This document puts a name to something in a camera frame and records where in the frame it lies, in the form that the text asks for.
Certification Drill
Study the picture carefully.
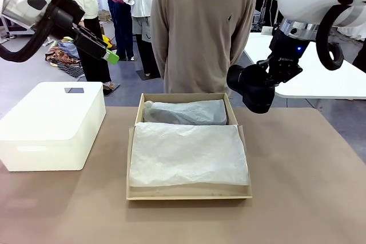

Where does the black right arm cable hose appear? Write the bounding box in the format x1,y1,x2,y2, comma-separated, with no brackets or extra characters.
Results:
315,0,357,71

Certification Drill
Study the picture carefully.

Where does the brown patterned cloth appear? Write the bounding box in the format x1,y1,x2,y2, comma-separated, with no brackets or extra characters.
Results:
45,48,82,67

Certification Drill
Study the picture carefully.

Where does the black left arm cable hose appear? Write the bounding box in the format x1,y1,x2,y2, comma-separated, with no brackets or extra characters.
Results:
0,12,58,62

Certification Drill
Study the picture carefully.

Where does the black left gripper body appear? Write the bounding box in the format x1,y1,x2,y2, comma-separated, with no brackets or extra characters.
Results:
42,0,86,42

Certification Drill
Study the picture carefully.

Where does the small brown cardboard box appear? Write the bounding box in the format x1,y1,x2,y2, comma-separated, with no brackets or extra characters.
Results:
98,9,112,23

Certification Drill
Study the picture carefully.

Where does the black leather shoe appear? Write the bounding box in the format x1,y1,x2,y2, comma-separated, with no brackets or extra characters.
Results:
226,63,277,114

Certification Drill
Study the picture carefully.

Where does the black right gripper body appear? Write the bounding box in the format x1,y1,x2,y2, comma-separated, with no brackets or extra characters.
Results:
268,30,312,85

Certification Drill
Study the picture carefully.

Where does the dark checked cloth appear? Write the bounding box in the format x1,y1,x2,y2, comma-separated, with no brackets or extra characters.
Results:
56,61,86,79

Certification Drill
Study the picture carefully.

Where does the white plastic storage box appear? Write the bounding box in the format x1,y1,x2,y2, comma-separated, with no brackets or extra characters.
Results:
0,83,107,173

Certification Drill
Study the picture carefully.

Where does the blue striped cloth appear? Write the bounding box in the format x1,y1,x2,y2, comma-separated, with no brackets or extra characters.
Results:
57,41,81,59

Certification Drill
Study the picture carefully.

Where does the person in beige sweater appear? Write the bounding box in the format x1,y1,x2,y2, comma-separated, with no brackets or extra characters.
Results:
150,0,257,95

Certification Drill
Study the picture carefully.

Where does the white plastic crate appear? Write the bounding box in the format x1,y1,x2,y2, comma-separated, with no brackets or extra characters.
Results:
253,9,262,31

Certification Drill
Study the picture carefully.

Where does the yellow cloth item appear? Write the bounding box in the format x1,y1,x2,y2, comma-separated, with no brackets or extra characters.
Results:
101,35,117,51

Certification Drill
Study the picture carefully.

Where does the white side table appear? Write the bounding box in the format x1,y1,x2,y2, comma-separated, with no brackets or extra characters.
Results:
242,32,366,99

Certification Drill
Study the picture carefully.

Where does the white storage box lid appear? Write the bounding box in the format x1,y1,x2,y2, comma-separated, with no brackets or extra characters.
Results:
0,81,104,142

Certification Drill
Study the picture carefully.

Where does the tan cardboard shoe box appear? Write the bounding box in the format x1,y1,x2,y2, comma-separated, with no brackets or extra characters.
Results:
125,92,253,201

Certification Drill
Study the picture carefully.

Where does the grey metal cart frame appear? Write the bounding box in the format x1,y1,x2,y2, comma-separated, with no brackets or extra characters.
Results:
0,14,37,41

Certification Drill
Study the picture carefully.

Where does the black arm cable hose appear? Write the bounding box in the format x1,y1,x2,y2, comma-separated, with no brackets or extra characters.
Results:
0,12,58,62
315,0,357,71

